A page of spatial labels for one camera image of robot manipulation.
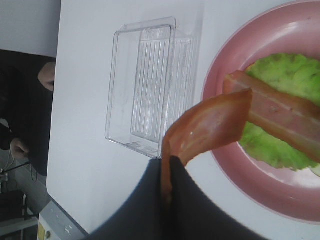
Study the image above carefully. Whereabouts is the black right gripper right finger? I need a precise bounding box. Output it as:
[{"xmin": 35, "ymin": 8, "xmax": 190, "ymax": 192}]
[{"xmin": 169, "ymin": 156, "xmax": 265, "ymax": 240}]

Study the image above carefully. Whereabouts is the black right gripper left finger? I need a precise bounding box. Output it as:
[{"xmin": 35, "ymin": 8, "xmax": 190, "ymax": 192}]
[{"xmin": 87, "ymin": 158, "xmax": 172, "ymax": 240}]

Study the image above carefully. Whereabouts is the tray bacon strip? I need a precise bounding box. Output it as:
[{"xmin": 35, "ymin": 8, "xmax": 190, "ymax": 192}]
[
  {"xmin": 222, "ymin": 70, "xmax": 320, "ymax": 163},
  {"xmin": 161, "ymin": 89, "xmax": 253, "ymax": 206}
]

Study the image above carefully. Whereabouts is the green lettuce leaf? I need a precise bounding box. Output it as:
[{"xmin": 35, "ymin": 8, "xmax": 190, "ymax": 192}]
[{"xmin": 239, "ymin": 53, "xmax": 320, "ymax": 171}]

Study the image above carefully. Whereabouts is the clear left plastic tray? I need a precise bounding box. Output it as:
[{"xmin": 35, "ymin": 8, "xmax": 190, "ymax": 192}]
[{"xmin": 105, "ymin": 17, "xmax": 196, "ymax": 158}]

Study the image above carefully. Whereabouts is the person in black clothes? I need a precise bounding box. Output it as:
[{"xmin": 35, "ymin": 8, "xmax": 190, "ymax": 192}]
[{"xmin": 0, "ymin": 50, "xmax": 56, "ymax": 176}]

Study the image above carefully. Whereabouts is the grey table frame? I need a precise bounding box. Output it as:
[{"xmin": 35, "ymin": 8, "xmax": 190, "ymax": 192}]
[{"xmin": 37, "ymin": 201, "xmax": 86, "ymax": 240}]

